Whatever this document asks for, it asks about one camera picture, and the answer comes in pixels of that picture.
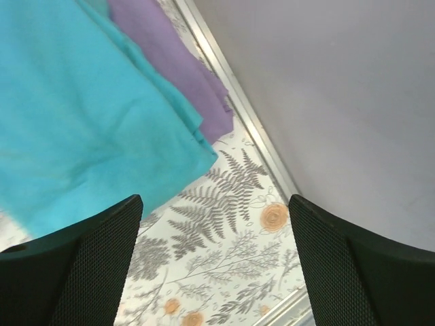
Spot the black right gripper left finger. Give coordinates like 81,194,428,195
1,195,143,325

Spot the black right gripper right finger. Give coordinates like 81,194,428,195
288,195,434,325

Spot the teal t shirt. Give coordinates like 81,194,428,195
1,1,217,237

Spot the folded purple t shirt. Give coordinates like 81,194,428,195
108,0,234,144

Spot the aluminium table frame rail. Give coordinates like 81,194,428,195
174,0,315,325

